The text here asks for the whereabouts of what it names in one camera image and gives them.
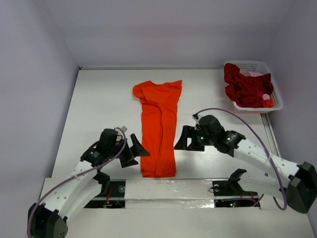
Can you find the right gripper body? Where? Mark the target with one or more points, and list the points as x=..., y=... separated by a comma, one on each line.
x=194, y=138

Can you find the dark red t shirt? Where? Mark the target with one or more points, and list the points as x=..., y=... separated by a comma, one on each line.
x=239, y=86

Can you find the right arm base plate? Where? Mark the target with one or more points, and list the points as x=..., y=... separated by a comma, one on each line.
x=229, y=194

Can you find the orange t shirt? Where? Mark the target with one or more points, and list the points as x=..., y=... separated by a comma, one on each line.
x=159, y=121

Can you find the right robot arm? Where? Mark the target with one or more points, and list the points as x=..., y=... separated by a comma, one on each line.
x=293, y=183

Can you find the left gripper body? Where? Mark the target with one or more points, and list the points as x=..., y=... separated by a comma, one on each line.
x=114, y=150

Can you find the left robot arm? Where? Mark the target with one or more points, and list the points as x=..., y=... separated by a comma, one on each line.
x=49, y=217

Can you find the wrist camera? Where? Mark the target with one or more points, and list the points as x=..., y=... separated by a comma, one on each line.
x=197, y=118
x=121, y=130

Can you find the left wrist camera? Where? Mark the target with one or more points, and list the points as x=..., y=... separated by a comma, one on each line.
x=121, y=130

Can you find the white plastic basket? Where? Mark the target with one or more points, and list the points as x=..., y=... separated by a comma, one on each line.
x=261, y=67

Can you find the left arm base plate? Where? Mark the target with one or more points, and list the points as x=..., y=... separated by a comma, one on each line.
x=113, y=199

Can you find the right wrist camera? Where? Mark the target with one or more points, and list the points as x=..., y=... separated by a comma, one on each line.
x=197, y=118

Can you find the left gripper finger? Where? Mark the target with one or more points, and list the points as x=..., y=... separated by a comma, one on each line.
x=137, y=149
x=127, y=160

